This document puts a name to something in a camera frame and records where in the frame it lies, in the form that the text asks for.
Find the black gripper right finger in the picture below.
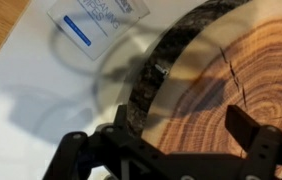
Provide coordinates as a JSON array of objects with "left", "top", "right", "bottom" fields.
[{"left": 224, "top": 104, "right": 282, "bottom": 180}]

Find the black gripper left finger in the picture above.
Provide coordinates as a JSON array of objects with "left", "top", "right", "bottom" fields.
[{"left": 42, "top": 103, "right": 142, "bottom": 180}]

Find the round log slice pillow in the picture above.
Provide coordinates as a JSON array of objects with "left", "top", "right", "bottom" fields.
[{"left": 125, "top": 0, "right": 282, "bottom": 180}]

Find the white desk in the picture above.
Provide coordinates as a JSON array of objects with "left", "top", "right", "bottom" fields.
[{"left": 0, "top": 0, "right": 215, "bottom": 180}]

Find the cleaning wipes packet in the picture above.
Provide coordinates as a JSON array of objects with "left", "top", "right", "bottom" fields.
[{"left": 46, "top": 0, "right": 151, "bottom": 62}]

